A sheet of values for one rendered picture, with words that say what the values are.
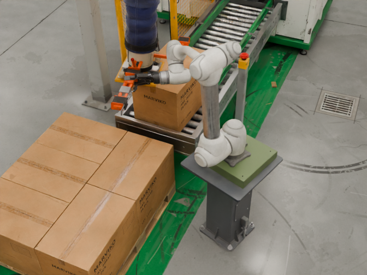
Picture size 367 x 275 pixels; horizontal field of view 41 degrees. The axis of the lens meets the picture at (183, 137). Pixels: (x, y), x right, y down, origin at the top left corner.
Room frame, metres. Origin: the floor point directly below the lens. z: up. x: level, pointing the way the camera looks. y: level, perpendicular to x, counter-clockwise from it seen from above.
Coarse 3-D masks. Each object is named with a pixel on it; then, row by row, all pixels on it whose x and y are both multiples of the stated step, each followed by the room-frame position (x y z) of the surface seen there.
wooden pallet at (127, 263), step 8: (168, 192) 2.58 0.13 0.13; (168, 200) 2.58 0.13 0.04; (160, 208) 2.51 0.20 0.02; (152, 216) 2.34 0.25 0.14; (160, 216) 2.44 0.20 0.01; (152, 224) 2.35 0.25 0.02; (144, 232) 2.21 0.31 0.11; (144, 240) 2.20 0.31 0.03; (136, 248) 2.10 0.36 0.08; (128, 256) 1.99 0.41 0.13; (0, 264) 1.96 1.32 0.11; (128, 264) 2.00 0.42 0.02; (24, 272) 1.87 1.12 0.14; (120, 272) 1.93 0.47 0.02
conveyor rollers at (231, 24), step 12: (228, 12) 4.73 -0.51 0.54; (240, 12) 4.76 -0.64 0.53; (252, 12) 4.71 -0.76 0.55; (216, 24) 4.50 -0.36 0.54; (228, 24) 4.53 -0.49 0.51; (240, 24) 4.48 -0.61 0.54; (204, 36) 4.26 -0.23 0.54; (216, 36) 4.30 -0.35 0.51; (228, 36) 4.25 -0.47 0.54; (240, 36) 4.28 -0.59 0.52; (252, 36) 4.24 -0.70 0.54; (204, 48) 4.06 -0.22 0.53; (228, 72) 3.67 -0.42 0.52; (192, 132) 2.84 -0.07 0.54
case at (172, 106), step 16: (192, 48) 3.41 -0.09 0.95; (192, 80) 3.02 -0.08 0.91; (144, 96) 2.95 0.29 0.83; (160, 96) 2.88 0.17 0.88; (176, 96) 2.81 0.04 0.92; (192, 96) 3.02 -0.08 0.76; (144, 112) 2.95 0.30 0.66; (160, 112) 2.88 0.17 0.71; (176, 112) 2.81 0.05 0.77; (192, 112) 3.02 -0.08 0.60; (176, 128) 2.82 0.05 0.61
